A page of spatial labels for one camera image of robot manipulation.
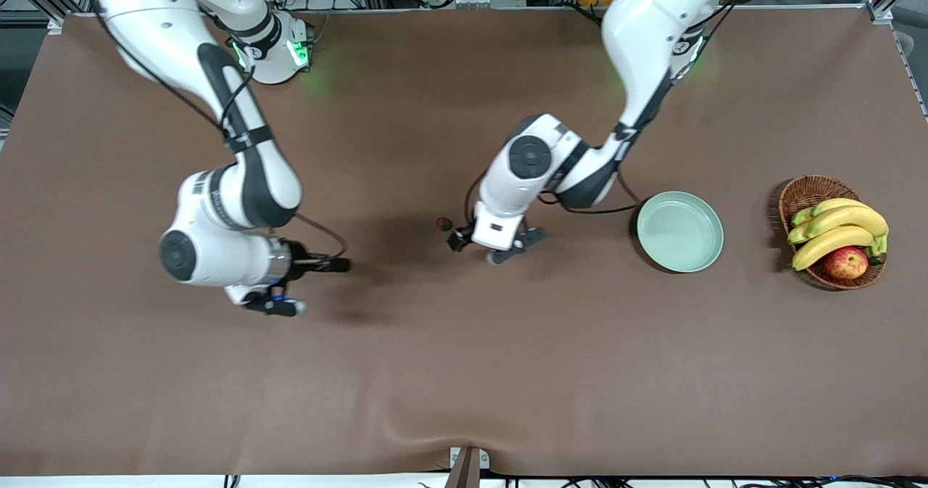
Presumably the pale green round plate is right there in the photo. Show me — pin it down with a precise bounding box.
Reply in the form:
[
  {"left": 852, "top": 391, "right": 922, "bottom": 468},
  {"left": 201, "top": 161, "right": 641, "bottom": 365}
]
[{"left": 637, "top": 191, "right": 724, "bottom": 273}]

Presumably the brown table cover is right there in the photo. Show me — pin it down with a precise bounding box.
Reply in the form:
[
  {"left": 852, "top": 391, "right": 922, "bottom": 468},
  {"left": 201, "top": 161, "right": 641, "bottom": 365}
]
[{"left": 0, "top": 6, "right": 928, "bottom": 478}]

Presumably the white power strip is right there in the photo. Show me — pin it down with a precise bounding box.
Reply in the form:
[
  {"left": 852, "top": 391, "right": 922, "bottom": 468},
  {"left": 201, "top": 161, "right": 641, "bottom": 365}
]
[{"left": 419, "top": 0, "right": 528, "bottom": 10}]

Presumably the brown wicker basket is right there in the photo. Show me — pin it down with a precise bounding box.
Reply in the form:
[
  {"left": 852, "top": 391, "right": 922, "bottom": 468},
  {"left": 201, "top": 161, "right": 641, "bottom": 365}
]
[{"left": 778, "top": 175, "right": 887, "bottom": 291}]

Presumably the yellow banana bunch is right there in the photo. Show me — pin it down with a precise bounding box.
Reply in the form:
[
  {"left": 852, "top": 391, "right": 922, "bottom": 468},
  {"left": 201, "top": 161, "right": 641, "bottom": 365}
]
[{"left": 787, "top": 198, "right": 890, "bottom": 272}]

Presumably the red yellow apple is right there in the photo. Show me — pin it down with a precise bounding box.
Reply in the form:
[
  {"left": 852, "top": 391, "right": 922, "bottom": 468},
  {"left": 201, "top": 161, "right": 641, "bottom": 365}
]
[{"left": 824, "top": 246, "right": 870, "bottom": 281}]

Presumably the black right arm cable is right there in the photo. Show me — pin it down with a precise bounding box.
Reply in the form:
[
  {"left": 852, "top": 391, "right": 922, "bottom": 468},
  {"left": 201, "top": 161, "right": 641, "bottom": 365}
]
[{"left": 91, "top": 2, "right": 350, "bottom": 260}]

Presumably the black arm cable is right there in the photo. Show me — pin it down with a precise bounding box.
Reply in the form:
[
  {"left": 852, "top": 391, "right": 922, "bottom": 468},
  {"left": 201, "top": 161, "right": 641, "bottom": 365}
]
[
  {"left": 464, "top": 2, "right": 734, "bottom": 217},
  {"left": 91, "top": 2, "right": 350, "bottom": 260}
]

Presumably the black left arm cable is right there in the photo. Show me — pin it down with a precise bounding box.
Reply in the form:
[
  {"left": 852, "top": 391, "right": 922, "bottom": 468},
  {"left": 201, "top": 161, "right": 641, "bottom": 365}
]
[{"left": 464, "top": 2, "right": 734, "bottom": 217}]

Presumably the grey metal table bracket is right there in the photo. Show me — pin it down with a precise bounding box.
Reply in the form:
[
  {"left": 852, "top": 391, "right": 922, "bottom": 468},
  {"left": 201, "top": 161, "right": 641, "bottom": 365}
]
[{"left": 449, "top": 446, "right": 491, "bottom": 488}]

